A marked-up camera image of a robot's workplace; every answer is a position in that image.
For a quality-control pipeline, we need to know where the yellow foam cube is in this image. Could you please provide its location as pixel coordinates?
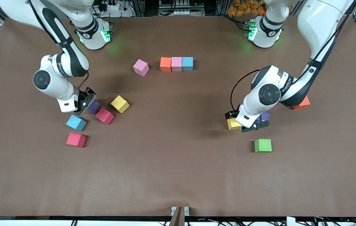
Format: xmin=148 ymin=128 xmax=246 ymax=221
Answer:
xmin=111 ymin=95 xmax=130 ymax=114
xmin=227 ymin=117 xmax=243 ymax=131

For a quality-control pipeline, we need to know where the purple foam cube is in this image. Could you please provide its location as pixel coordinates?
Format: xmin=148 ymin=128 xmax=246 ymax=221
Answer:
xmin=256 ymin=112 xmax=271 ymax=123
xmin=89 ymin=100 xmax=101 ymax=114

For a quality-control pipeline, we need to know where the cyan foam cube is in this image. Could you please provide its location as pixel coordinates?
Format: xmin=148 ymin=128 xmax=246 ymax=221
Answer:
xmin=66 ymin=115 xmax=87 ymax=132
xmin=182 ymin=56 xmax=194 ymax=72

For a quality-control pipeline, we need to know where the pink foam cube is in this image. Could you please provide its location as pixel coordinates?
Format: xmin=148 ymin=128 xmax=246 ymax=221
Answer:
xmin=171 ymin=56 xmax=183 ymax=72
xmin=133 ymin=59 xmax=150 ymax=77

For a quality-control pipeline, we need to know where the orange foam cube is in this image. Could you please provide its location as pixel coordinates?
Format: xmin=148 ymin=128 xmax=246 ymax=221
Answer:
xmin=160 ymin=57 xmax=172 ymax=72
xmin=292 ymin=96 xmax=311 ymax=110

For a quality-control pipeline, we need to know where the red foam cube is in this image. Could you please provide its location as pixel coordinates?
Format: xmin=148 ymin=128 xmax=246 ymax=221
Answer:
xmin=66 ymin=132 xmax=87 ymax=148
xmin=95 ymin=107 xmax=115 ymax=125

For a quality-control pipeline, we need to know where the green foam cube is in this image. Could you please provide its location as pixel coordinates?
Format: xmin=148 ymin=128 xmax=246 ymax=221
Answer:
xmin=255 ymin=139 xmax=272 ymax=153

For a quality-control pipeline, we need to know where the white power strip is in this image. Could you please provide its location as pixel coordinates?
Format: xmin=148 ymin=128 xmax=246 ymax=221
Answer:
xmin=98 ymin=0 xmax=134 ymax=18

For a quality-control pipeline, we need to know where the orange packets pile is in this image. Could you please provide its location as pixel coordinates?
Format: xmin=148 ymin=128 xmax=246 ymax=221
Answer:
xmin=227 ymin=0 xmax=266 ymax=17

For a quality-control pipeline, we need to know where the grey electronics box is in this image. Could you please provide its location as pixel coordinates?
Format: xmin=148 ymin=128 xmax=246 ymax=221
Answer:
xmin=158 ymin=0 xmax=191 ymax=16

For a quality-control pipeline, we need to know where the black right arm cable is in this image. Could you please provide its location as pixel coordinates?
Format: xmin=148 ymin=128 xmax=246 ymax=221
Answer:
xmin=78 ymin=72 xmax=90 ymax=92

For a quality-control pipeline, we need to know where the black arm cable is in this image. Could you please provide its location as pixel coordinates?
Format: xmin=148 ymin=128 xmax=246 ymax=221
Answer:
xmin=230 ymin=70 xmax=261 ymax=112
xmin=78 ymin=72 xmax=90 ymax=92

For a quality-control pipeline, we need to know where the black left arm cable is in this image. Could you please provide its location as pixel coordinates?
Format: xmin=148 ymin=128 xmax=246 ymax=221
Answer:
xmin=230 ymin=70 xmax=261 ymax=112

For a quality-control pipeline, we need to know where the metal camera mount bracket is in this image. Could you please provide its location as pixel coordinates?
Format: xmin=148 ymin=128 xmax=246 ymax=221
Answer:
xmin=171 ymin=206 xmax=190 ymax=226

